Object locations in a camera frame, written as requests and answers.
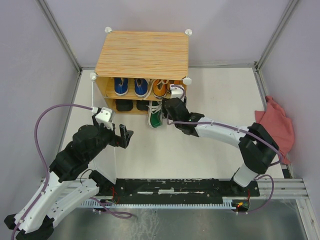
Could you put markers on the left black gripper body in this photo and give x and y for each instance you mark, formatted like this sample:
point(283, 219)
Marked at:
point(106, 136)

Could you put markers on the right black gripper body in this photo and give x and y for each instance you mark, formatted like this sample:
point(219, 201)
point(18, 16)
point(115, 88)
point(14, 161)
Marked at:
point(165, 113)

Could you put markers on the green sneaker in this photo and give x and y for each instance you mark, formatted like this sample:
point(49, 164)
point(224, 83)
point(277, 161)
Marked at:
point(155, 114)

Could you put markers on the orange sneaker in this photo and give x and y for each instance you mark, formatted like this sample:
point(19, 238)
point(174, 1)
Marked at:
point(158, 87)
point(171, 82)

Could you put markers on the blue sneaker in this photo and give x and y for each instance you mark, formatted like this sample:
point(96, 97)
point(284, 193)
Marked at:
point(140, 87)
point(121, 86)

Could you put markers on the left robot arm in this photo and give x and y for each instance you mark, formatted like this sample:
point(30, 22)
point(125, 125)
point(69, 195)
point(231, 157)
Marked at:
point(37, 220)

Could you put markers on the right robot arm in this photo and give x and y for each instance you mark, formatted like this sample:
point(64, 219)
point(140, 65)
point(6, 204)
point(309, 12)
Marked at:
point(258, 149)

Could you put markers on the front right cabinet connector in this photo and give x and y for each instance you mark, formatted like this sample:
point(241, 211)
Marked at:
point(187, 81)

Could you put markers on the wood pattern shoe cabinet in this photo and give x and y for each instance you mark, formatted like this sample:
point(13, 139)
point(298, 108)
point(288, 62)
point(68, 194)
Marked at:
point(140, 55)

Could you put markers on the front left cabinet connector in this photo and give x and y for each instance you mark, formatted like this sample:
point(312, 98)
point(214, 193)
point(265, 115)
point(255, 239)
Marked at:
point(93, 76)

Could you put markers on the white cabinet corner connector right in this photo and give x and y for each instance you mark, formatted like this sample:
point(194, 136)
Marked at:
point(188, 32)

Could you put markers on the white cabinet corner connector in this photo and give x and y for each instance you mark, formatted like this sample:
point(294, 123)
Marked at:
point(188, 32)
point(108, 30)

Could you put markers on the white cabinet corner connector left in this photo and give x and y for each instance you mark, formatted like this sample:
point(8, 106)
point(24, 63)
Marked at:
point(108, 30)

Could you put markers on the pink cloth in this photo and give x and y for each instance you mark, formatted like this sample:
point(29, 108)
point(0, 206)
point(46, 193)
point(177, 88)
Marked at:
point(278, 125)

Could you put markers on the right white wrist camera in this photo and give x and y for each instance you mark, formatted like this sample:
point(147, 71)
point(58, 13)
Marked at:
point(177, 91)

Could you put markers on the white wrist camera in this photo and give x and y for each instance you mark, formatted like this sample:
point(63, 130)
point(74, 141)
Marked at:
point(177, 91)
point(105, 116)

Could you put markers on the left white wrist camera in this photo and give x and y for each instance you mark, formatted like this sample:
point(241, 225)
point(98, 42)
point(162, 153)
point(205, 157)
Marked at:
point(105, 116)

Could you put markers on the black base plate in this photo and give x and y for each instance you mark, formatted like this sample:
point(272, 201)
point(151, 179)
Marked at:
point(176, 191)

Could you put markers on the right aluminium frame post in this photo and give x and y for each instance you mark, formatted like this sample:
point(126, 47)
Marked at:
point(280, 27)

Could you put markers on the aluminium frame post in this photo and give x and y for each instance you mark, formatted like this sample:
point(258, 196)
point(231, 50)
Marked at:
point(280, 27)
point(44, 6)

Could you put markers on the white cable duct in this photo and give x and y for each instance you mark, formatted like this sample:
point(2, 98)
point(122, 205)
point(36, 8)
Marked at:
point(99, 203)

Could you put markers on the left aluminium frame post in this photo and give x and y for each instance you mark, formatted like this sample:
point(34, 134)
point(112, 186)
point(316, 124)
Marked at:
point(44, 6)

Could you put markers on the aluminium rail frame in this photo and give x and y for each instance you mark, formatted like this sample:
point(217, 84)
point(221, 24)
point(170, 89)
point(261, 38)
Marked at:
point(291, 188)

